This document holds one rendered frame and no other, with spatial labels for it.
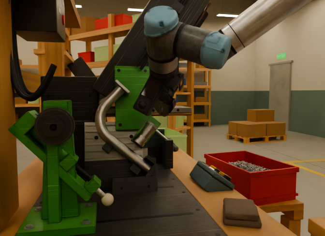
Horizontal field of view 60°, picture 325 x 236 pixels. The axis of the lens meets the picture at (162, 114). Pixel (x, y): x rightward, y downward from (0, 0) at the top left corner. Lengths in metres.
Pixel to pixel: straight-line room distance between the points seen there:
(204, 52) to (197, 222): 0.37
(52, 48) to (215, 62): 1.23
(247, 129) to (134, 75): 6.00
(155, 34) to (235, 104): 10.37
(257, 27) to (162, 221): 0.50
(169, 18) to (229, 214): 0.43
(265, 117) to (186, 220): 7.03
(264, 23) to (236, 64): 10.28
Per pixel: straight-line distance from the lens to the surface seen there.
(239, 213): 0.66
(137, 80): 0.92
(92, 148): 0.90
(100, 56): 4.39
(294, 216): 1.14
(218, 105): 10.67
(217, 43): 0.60
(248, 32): 0.73
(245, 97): 11.15
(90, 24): 4.82
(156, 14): 0.63
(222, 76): 10.73
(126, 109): 0.90
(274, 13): 0.74
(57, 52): 1.70
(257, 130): 7.02
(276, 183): 1.09
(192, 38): 0.61
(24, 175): 1.18
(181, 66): 9.62
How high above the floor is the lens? 1.19
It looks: 4 degrees down
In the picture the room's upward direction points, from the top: straight up
